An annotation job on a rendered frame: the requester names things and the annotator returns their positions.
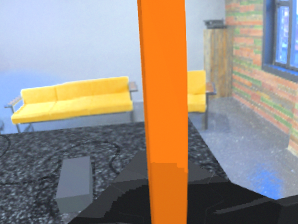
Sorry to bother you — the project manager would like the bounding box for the orange handle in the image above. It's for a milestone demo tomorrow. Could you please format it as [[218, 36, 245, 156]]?
[[137, 0, 188, 224]]

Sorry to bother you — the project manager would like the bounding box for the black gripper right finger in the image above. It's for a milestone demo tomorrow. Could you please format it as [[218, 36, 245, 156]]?
[[186, 160, 298, 224]]

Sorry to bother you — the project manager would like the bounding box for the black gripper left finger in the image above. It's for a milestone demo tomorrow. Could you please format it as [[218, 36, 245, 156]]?
[[68, 151, 152, 224]]

